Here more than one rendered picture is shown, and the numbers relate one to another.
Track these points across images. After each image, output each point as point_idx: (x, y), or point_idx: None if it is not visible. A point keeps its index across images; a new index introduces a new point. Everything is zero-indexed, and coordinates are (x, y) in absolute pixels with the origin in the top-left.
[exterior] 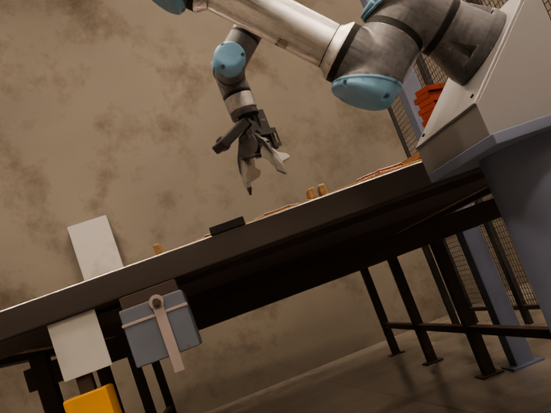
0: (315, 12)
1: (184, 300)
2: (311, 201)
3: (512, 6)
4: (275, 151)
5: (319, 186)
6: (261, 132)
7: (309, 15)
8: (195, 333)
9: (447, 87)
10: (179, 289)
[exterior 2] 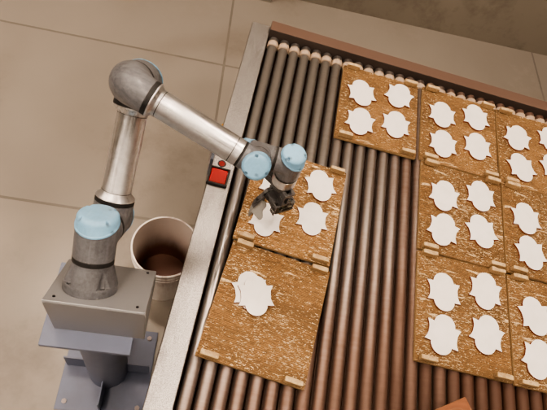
0: (107, 174)
1: (210, 162)
2: (196, 219)
3: (59, 294)
4: (261, 207)
5: (238, 238)
6: (268, 195)
7: (105, 170)
8: (207, 171)
9: (140, 290)
10: (211, 158)
